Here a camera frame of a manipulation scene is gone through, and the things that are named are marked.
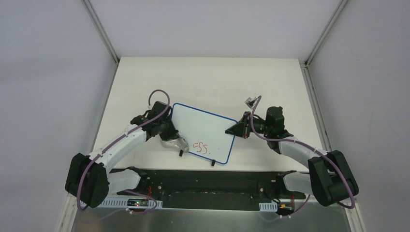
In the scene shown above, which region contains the grey mesh eraser sponge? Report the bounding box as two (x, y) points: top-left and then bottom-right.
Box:
(161, 137), (190, 153)

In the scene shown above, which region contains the blue framed whiteboard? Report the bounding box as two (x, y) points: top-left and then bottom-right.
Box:
(171, 103), (237, 165)

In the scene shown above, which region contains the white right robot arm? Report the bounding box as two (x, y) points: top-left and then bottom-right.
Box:
(225, 96), (359, 209)

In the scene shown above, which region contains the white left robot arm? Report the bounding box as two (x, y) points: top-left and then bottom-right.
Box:
(64, 101), (179, 208)

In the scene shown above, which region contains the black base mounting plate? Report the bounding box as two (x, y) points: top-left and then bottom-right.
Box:
(110, 168), (308, 212)

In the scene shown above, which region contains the right white cable duct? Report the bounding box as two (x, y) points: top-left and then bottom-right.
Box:
(259, 202), (278, 212)

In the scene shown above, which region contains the white cable duct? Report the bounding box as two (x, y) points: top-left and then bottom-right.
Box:
(259, 202), (278, 212)
(97, 197), (163, 209)

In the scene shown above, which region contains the left white cable duct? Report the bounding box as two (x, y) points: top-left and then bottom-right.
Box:
(97, 197), (163, 209)

